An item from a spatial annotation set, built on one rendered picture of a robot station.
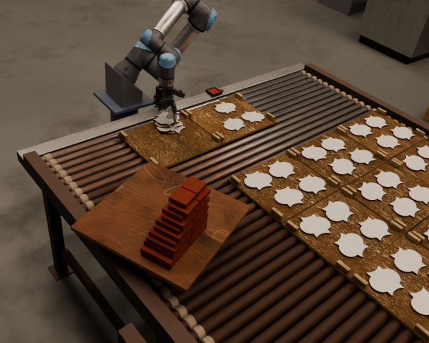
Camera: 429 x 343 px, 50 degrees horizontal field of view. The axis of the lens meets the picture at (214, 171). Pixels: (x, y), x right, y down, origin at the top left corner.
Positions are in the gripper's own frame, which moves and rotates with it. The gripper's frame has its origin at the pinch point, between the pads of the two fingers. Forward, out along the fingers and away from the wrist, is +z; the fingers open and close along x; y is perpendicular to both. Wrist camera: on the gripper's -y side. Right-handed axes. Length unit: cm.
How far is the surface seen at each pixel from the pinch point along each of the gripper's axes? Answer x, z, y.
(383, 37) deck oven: -120, 77, -436
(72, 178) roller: 11, 8, 60
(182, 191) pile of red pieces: 75, -27, 49
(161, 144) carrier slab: 12.2, 5.6, 12.2
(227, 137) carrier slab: 25.1, 5.6, -21.3
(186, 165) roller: 30.6, 7.6, 10.4
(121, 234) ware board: 63, -5, 66
